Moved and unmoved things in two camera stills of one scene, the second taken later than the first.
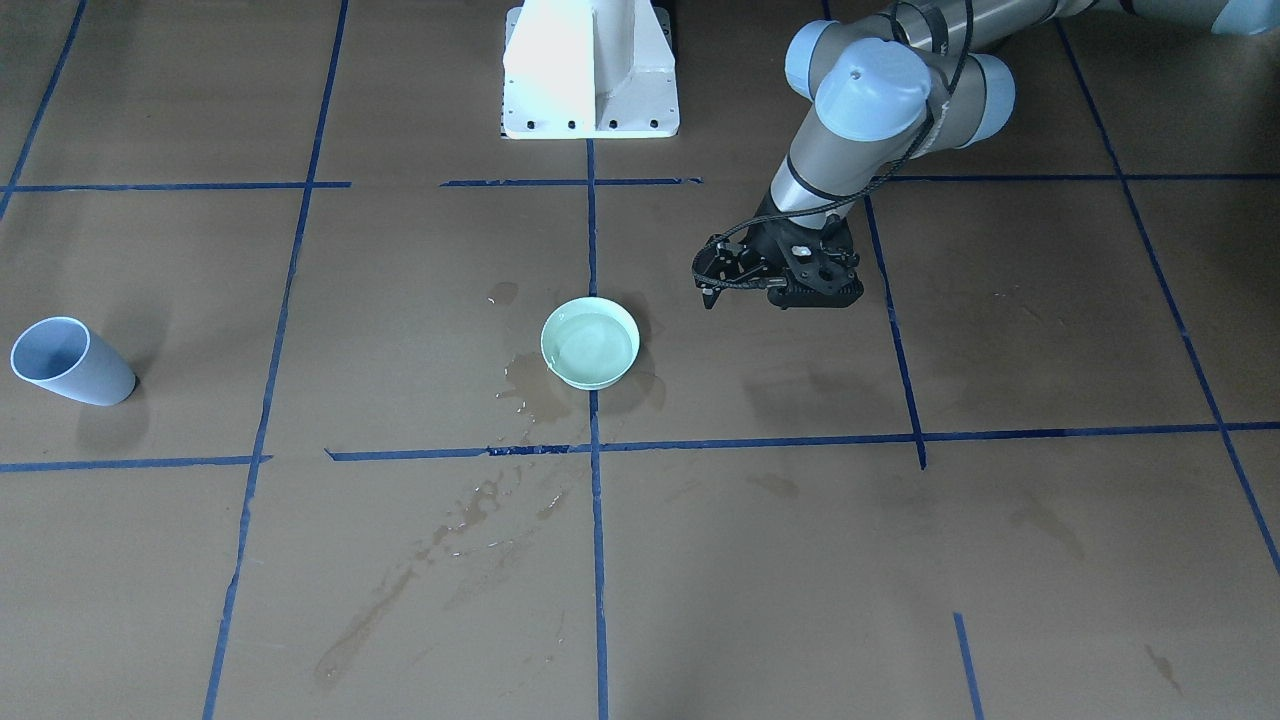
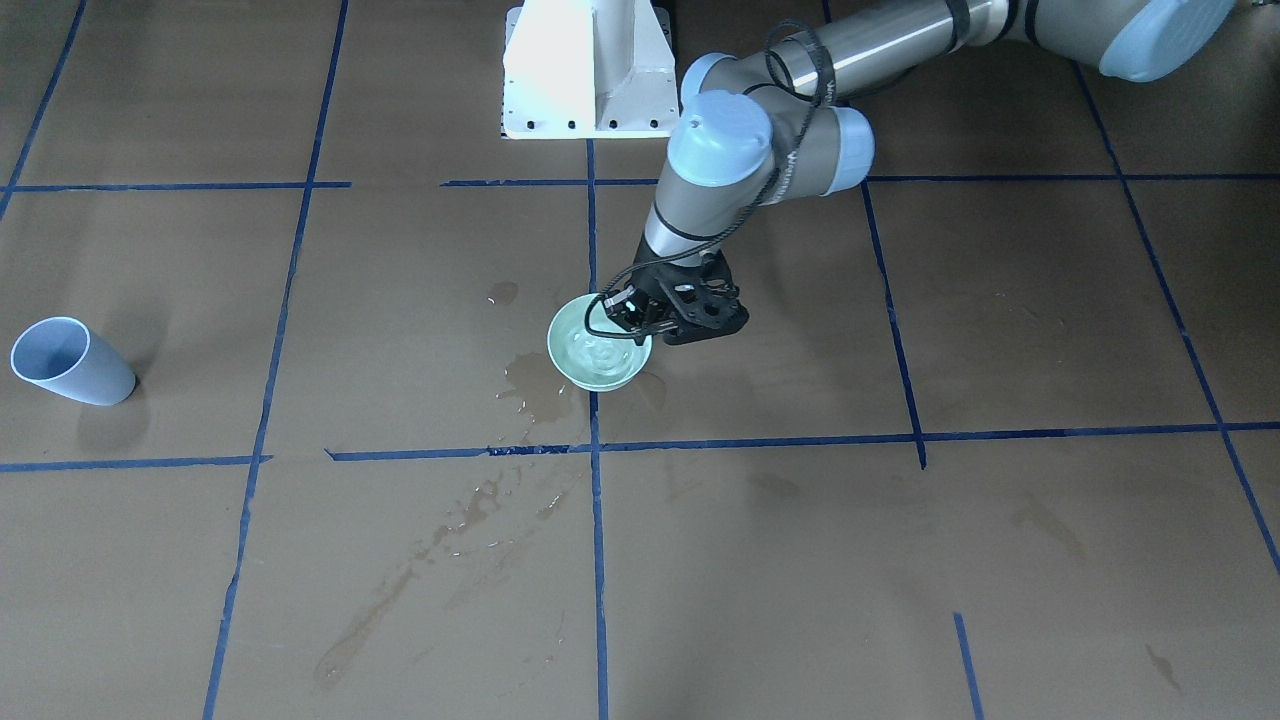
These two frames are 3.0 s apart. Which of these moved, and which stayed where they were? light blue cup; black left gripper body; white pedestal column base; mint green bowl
Moved: black left gripper body
Stayed: light blue cup; white pedestal column base; mint green bowl
